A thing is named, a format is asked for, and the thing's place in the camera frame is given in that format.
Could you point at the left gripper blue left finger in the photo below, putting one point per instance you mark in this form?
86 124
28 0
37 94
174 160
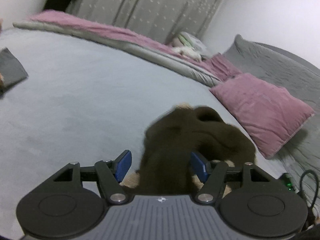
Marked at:
121 165

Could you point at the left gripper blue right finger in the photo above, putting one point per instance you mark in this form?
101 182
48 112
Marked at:
201 166

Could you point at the dark brown patterned sweater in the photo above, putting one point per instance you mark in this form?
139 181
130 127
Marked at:
165 167

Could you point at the light blue bed sheet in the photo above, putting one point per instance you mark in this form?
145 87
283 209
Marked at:
82 102

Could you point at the large pink pillow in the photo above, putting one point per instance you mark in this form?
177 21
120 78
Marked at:
269 114

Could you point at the pink grey duvet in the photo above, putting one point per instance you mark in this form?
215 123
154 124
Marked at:
121 39

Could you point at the white plush toy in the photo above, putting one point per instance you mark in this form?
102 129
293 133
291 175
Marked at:
189 52

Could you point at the grey white small pillow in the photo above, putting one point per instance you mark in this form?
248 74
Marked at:
184 39

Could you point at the folded grey garment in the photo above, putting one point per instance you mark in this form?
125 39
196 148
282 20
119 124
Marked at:
12 71

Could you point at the grey dotted curtain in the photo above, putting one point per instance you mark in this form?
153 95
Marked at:
159 20

